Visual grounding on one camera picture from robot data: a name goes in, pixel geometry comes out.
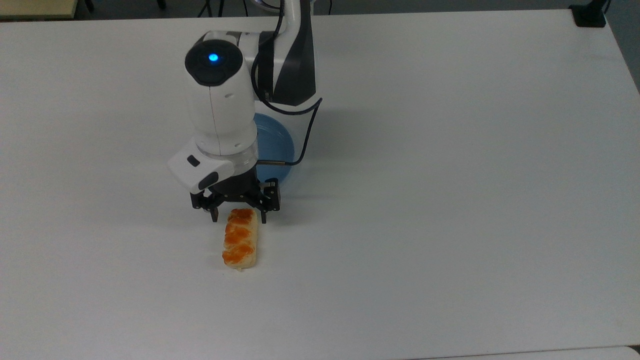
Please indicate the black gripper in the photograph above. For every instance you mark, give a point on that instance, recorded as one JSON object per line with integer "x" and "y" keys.
{"x": 240, "y": 190}

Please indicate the bread loaf with orange topping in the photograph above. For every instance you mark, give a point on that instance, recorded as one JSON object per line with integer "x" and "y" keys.
{"x": 240, "y": 240}

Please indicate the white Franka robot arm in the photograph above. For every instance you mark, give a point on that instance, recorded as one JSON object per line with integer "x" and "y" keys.
{"x": 220, "y": 110}

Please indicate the blue oval plate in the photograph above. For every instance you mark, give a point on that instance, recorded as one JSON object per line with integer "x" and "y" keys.
{"x": 275, "y": 145}

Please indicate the black chair leg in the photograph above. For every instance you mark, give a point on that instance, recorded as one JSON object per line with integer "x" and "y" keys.
{"x": 162, "y": 4}
{"x": 89, "y": 5}

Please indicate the light wooden table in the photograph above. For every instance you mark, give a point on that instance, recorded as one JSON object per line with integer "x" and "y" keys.
{"x": 35, "y": 9}

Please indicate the black camera stand clamp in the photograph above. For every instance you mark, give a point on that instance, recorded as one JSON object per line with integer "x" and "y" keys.
{"x": 590, "y": 17}

